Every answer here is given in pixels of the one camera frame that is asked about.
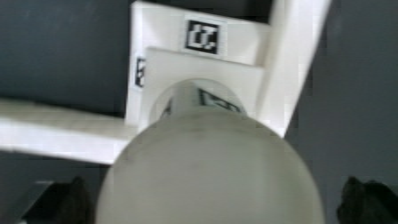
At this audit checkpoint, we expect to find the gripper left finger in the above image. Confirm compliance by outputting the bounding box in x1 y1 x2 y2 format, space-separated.
17 176 93 224

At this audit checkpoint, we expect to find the white front barrier wall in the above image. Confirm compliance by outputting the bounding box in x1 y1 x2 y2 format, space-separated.
0 98 136 164

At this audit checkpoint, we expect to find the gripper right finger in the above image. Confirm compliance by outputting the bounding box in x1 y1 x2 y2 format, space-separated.
335 176 398 224

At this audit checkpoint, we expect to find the white right barrier block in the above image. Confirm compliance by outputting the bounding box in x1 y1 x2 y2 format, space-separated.
255 0 331 136

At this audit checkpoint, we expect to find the white lamp base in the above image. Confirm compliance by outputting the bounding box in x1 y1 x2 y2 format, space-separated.
125 0 269 129

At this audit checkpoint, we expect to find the white lamp bulb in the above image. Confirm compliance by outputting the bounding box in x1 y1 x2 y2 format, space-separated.
93 78 326 224

